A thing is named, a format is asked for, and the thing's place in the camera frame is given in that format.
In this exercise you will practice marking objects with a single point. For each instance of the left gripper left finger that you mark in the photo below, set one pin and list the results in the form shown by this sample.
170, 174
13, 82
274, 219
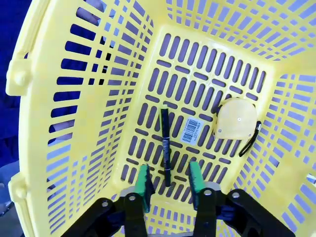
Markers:
133, 209

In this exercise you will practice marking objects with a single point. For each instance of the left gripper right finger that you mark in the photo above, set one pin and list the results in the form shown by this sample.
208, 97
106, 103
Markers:
207, 212

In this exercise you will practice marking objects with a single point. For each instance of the white barcode sticker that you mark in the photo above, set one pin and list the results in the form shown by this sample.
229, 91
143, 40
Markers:
190, 130

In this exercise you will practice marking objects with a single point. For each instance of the black pen with yellow ends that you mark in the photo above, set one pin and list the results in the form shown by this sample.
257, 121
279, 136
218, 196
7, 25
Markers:
165, 128

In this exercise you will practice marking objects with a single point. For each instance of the yellow plastic shopping basket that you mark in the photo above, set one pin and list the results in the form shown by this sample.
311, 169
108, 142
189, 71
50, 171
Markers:
49, 24

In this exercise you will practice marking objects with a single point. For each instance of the yellow tape measure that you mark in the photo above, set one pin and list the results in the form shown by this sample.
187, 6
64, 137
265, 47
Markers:
234, 118

